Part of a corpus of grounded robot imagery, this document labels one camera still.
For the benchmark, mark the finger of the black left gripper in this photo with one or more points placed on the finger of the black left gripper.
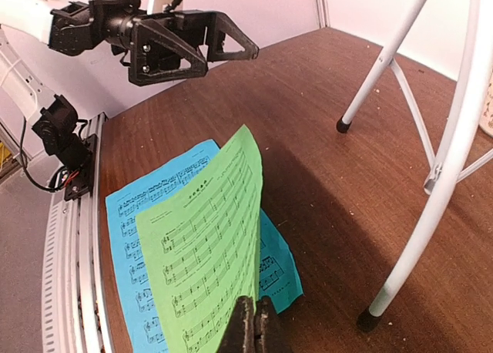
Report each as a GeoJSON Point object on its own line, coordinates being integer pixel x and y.
{"type": "Point", "coordinates": [221, 26]}
{"type": "Point", "coordinates": [162, 54]}

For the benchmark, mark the black right gripper triangular left finger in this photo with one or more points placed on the black right gripper triangular left finger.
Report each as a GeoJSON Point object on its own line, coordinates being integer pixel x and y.
{"type": "Point", "coordinates": [240, 330]}

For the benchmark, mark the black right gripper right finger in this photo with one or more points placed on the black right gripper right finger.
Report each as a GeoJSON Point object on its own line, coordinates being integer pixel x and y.
{"type": "Point", "coordinates": [268, 336]}

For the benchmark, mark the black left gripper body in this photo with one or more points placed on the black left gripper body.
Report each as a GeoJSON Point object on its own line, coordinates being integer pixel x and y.
{"type": "Point", "coordinates": [183, 20]}

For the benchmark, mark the blue sheet music page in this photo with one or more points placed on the blue sheet music page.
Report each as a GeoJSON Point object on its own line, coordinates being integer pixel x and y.
{"type": "Point", "coordinates": [279, 278]}

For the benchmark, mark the green sheet music page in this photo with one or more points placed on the green sheet music page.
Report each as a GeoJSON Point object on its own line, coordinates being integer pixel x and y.
{"type": "Point", "coordinates": [201, 246]}

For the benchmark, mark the white perforated music stand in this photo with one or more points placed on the white perforated music stand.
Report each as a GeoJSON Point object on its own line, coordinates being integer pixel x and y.
{"type": "Point", "coordinates": [447, 161]}

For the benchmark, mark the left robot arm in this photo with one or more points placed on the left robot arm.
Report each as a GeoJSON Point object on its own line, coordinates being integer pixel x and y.
{"type": "Point", "coordinates": [68, 27]}

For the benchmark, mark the floral ceramic mug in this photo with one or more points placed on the floral ceramic mug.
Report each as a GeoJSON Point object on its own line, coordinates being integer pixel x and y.
{"type": "Point", "coordinates": [485, 121]}

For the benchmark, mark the left aluminium frame post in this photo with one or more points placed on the left aluminium frame post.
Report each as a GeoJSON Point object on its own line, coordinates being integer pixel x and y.
{"type": "Point", "coordinates": [323, 15]}

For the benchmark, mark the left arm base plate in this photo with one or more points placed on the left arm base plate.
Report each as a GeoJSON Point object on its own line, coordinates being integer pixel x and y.
{"type": "Point", "coordinates": [78, 157]}

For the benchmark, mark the aluminium front rail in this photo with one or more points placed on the aluminium front rail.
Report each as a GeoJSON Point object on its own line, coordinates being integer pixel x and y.
{"type": "Point", "coordinates": [74, 316]}

